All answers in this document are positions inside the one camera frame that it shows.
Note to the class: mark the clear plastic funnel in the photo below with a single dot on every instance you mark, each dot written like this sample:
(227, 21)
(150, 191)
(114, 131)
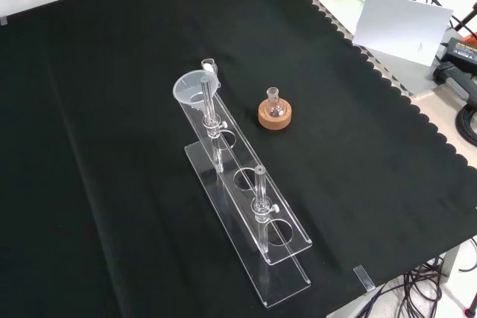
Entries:
(186, 89)

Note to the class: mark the clear acrylic funnel stand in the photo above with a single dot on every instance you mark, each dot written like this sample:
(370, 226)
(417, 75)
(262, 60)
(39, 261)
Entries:
(249, 221)

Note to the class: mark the small round-bottom glass flask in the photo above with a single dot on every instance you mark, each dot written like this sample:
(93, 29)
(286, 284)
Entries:
(275, 107)

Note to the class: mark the small clear glass beaker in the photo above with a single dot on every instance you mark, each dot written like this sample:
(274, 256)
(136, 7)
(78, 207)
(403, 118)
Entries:
(208, 65)

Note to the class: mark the black cloth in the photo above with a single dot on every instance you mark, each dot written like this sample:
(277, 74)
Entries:
(112, 191)

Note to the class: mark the clear tape strip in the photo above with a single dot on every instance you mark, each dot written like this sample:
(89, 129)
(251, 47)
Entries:
(3, 21)
(364, 278)

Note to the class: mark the pale board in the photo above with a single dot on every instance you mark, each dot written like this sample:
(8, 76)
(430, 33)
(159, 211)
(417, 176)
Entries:
(402, 27)

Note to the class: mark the black power adapter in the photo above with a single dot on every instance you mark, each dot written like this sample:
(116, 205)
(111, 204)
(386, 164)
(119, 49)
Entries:
(460, 51)

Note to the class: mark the black red tripod leg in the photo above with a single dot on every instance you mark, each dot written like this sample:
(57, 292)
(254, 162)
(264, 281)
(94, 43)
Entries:
(466, 22)

